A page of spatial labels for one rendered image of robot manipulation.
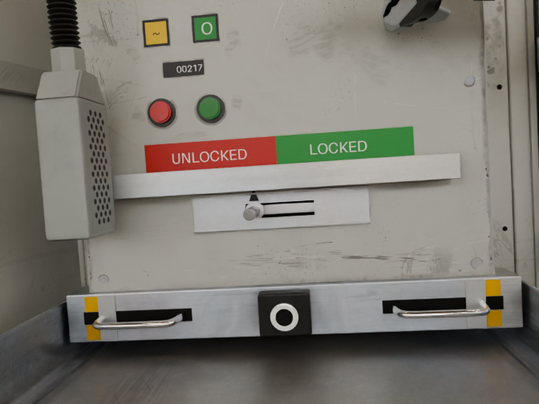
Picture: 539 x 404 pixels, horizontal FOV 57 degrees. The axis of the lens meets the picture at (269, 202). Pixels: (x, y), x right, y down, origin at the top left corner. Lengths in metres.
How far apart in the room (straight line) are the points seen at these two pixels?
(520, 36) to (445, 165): 0.37
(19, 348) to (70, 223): 0.15
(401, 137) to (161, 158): 0.29
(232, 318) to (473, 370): 0.27
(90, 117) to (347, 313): 0.36
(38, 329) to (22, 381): 0.06
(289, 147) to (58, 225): 0.27
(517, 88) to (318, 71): 0.37
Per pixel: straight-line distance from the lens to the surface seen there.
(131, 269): 0.65
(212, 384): 0.55
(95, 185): 0.55
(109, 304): 0.65
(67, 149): 0.54
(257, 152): 0.60
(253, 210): 0.55
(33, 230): 0.84
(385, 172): 0.56
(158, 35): 0.64
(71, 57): 0.58
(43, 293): 0.86
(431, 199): 0.61
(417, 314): 0.57
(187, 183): 0.57
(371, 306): 0.61
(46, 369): 0.65
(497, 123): 0.86
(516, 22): 0.89
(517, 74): 0.88
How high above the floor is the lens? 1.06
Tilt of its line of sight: 3 degrees down
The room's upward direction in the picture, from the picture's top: 4 degrees counter-clockwise
